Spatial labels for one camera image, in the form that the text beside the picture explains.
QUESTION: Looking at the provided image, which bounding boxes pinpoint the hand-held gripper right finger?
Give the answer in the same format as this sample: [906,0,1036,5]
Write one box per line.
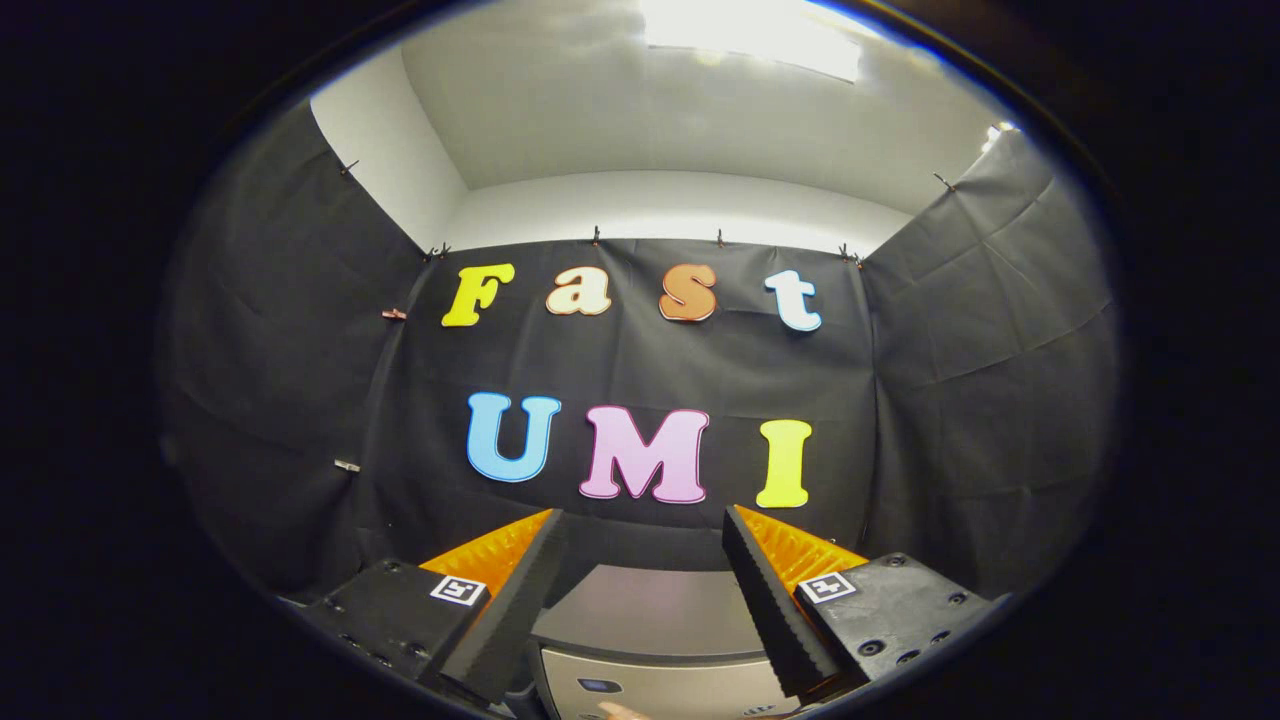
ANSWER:
[722,504,1013,703]

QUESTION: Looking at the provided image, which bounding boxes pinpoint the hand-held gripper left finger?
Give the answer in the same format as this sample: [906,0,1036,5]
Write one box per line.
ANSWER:
[298,508,567,707]

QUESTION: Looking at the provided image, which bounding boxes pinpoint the grey washing machine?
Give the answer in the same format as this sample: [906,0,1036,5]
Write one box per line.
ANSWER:
[526,563,803,720]

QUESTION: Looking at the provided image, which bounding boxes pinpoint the black backdrop cloth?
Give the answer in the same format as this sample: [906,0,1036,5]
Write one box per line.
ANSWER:
[158,100,1121,613]

